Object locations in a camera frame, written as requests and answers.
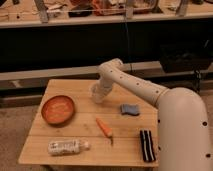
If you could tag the translucent white cup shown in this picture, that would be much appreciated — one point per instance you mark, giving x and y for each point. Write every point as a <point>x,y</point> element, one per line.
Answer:
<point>97,93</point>

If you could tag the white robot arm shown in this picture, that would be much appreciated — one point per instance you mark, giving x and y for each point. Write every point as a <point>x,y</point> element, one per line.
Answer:
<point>183,129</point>

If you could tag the wooden workbench shelf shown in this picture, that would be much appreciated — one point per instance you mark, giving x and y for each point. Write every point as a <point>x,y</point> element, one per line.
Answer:
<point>36,13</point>

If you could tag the orange carrot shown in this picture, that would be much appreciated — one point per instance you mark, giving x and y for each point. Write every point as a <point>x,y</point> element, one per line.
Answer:
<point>105,128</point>

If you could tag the wooden table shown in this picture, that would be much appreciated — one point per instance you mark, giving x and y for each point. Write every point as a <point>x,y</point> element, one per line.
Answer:
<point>123,149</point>

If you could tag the blue sponge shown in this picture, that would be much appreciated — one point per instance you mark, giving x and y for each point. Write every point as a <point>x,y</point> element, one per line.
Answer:
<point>127,109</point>

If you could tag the orange ceramic bowl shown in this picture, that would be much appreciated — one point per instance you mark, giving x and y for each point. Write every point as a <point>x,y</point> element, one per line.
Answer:
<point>58,110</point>

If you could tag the white plastic bottle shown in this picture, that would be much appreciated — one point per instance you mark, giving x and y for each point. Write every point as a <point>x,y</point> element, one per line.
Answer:
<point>73,146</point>

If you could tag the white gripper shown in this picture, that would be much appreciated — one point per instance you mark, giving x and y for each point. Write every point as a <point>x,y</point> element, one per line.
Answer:
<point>106,85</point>

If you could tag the black white striped cloth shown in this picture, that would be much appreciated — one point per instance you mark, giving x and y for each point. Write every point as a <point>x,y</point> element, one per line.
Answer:
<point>147,146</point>

